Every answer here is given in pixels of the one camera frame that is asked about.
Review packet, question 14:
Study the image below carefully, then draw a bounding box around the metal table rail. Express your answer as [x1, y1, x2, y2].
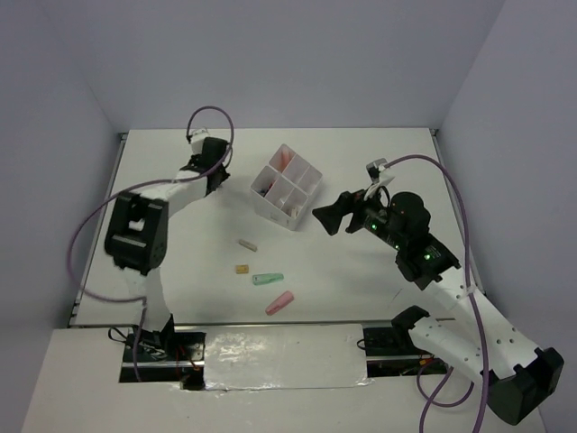
[71, 318, 447, 329]

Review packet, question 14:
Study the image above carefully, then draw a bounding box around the small yellow eraser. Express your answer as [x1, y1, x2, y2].
[235, 265, 249, 274]

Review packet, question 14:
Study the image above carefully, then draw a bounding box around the white six-compartment organizer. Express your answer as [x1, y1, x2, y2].
[250, 144, 323, 231]

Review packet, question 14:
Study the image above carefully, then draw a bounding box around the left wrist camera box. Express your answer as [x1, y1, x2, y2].
[186, 127, 210, 155]

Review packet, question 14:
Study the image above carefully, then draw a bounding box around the green highlighter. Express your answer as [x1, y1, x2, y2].
[252, 272, 284, 286]

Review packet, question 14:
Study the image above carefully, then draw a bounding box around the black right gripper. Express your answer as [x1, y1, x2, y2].
[312, 180, 406, 250]

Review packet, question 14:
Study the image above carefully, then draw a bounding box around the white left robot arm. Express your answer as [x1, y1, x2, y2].
[105, 134, 231, 360]

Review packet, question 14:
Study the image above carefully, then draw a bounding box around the beige eraser stick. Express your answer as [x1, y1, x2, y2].
[238, 239, 258, 252]

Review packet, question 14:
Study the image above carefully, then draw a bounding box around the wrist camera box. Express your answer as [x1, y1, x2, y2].
[363, 158, 395, 202]
[186, 127, 210, 155]

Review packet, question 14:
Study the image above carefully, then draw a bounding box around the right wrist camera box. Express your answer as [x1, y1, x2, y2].
[363, 158, 395, 202]

